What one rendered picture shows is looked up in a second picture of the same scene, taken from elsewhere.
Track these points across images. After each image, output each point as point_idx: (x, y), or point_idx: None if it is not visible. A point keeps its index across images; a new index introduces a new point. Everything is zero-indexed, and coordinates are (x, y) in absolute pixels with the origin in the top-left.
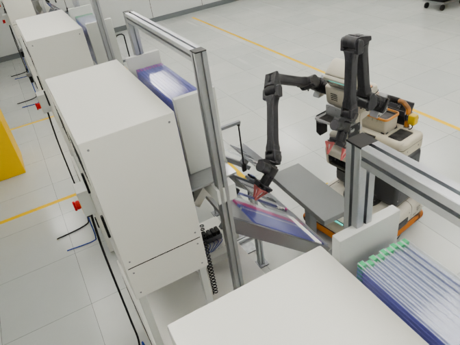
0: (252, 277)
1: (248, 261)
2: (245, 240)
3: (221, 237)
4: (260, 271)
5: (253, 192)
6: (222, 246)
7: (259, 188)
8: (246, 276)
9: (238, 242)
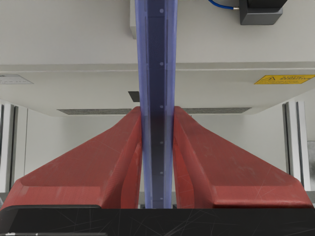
0: (2, 23)
1: (71, 46)
2: (290, 170)
3: (241, 18)
4: (8, 57)
5: (204, 128)
6: (194, 4)
7: (37, 193)
8: (19, 6)
9: (291, 149)
